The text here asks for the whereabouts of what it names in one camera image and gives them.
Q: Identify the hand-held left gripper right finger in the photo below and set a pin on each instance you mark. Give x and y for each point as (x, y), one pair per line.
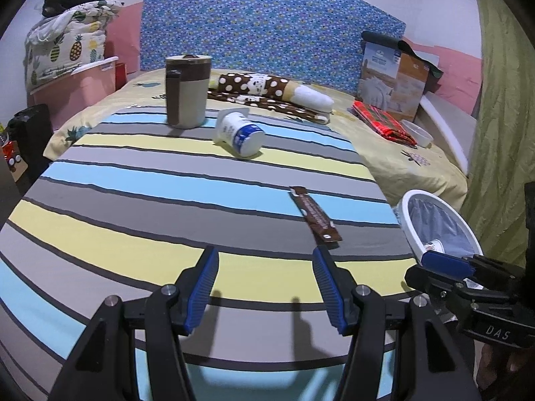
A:
(330, 292)

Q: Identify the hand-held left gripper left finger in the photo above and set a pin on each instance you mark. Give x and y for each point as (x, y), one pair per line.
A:
(202, 288)

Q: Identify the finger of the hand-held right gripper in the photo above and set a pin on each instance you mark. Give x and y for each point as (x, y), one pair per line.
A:
(443, 263)
(430, 282)

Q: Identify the white round trash bin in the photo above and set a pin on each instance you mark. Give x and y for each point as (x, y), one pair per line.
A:
(434, 219)

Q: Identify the brown stick packet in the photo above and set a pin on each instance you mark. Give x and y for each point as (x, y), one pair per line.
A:
(315, 215)

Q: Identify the striped blanket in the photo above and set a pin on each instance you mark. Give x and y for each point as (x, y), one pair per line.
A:
(167, 200)

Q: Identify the clear plastic container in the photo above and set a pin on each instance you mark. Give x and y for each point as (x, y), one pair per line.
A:
(416, 133)

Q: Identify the red plaid cloth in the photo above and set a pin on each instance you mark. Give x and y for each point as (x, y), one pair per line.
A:
(384, 123)

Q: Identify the white yogurt cup blue label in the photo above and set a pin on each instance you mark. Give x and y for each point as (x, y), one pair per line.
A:
(240, 133)

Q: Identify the green curtain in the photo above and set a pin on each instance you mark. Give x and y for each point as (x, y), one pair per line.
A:
(501, 112)

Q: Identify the brown and beige lidded mug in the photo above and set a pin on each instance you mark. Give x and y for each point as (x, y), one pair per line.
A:
(186, 100)

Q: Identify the brown cardboard box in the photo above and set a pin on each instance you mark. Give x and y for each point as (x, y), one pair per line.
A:
(393, 79)

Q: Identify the brown polka dot blanket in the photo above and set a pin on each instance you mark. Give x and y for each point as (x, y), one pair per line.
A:
(267, 92)

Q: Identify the black case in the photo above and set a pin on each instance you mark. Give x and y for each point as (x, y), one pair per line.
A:
(31, 133)

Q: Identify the red and white object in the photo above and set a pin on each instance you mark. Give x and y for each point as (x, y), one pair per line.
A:
(12, 156)

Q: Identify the pink storage box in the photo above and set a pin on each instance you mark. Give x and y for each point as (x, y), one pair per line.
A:
(79, 92)

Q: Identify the blue floral headboard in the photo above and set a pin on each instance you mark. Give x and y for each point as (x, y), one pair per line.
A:
(259, 21)

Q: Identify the pineapple print quilt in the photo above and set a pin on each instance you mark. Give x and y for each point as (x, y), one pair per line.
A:
(67, 46)

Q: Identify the black bag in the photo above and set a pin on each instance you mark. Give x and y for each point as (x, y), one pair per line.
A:
(77, 0)

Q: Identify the white bed frame rail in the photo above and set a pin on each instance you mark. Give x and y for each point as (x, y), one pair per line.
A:
(449, 129)

